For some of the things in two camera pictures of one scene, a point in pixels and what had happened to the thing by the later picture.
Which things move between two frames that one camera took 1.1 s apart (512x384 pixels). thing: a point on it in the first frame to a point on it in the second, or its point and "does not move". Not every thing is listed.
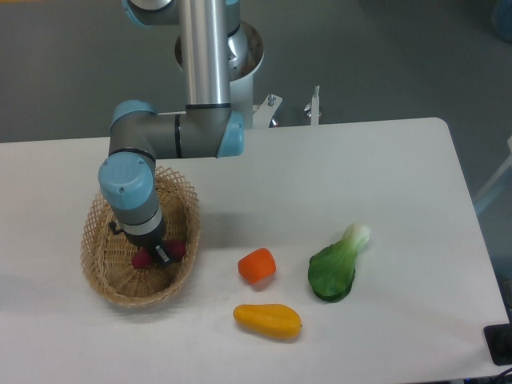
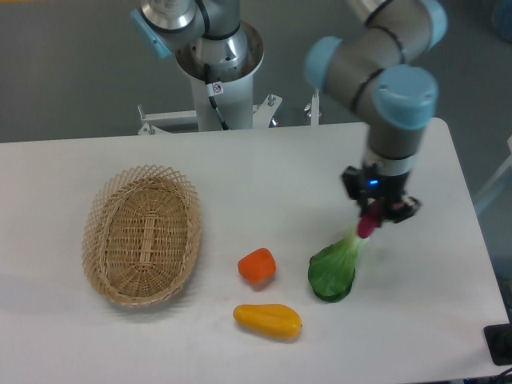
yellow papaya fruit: [274, 321] does not move
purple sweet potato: [142, 258] to [370, 221]
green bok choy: [332, 271] does not move
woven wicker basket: [107, 258] does not move
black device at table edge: [499, 342] does not move
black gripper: [155, 238] to [368, 182]
